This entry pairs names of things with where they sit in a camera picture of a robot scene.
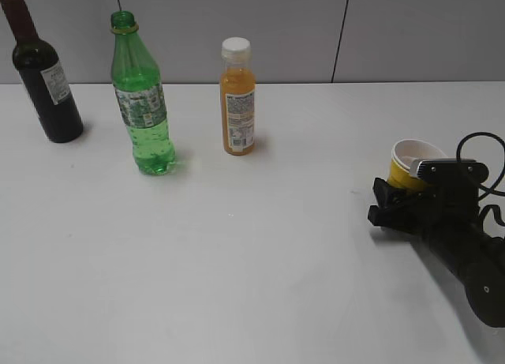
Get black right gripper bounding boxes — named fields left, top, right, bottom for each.
left=368, top=178, right=483, bottom=238

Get yellow paper cup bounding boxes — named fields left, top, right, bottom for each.
left=387, top=139, right=447, bottom=192

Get green sprite bottle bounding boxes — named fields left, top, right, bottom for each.
left=111, top=10, right=176, bottom=175

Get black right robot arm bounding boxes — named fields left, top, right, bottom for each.
left=368, top=178, right=504, bottom=328

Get orange juice bottle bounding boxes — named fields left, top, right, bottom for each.
left=219, top=37, right=256, bottom=156

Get dark red wine bottle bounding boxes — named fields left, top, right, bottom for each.
left=1, top=0, right=84, bottom=143

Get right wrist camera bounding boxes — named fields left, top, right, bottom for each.
left=410, top=158, right=489, bottom=187

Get black right camera cable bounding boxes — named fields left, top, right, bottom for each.
left=455, top=131, right=505, bottom=227

